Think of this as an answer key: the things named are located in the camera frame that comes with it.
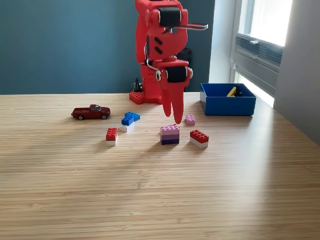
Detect yellow toy digger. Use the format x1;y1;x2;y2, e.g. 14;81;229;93
225;84;243;98

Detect blue plastic bin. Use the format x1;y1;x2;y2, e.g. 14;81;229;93
199;82;257;117

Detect white framed window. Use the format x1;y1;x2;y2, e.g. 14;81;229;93
236;0;293;48

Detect grey louvred window vent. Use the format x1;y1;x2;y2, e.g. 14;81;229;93
234;33;284;68

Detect dark wooden chair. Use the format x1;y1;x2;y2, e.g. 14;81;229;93
174;47;194;93

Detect pink and purple brick stack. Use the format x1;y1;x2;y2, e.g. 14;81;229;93
160;124;181;146

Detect red and white brick stack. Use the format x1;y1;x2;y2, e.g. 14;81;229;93
189;129;210;149
105;127;119;147

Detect dark red toy car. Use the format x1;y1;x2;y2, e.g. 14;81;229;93
70;104;111;121

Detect blue and white brick stack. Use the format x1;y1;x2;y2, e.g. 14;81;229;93
119;111;141;133

